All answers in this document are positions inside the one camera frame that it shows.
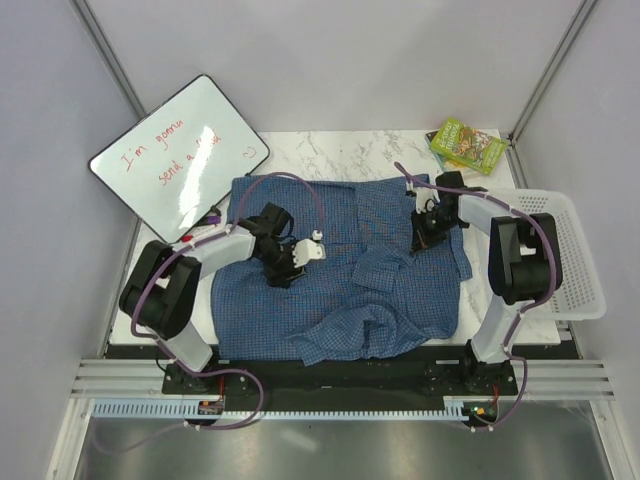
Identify blue checked long sleeve shirt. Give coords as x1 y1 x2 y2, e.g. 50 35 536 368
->
211 177 472 365

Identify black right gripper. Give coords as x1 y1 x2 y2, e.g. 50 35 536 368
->
410 206 464 255

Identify grey corner post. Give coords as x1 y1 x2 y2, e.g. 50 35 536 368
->
508 0 600 148
70 0 147 120

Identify green illustrated book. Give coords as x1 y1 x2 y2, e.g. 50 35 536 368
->
425 117 507 178

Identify aluminium frame rails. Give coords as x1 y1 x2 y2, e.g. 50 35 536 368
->
49 319 640 480

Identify whiteboard with red writing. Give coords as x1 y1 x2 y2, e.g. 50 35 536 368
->
89 74 270 243

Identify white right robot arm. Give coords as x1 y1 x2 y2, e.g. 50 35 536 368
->
406 172 563 394

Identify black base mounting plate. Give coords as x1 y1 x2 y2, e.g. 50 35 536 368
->
162 346 518 411

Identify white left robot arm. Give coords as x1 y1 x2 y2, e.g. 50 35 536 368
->
118 203 305 393

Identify left grey corner post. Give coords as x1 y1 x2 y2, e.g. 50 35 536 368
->
70 0 147 120

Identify right grey corner post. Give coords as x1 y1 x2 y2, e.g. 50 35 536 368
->
508 0 600 148

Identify white slotted cable duct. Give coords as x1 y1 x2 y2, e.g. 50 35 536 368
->
91 399 471 421

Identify white perforated plastic basket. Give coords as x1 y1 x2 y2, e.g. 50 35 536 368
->
491 189 607 321

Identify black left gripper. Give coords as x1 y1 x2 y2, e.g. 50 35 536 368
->
257 240 306 289

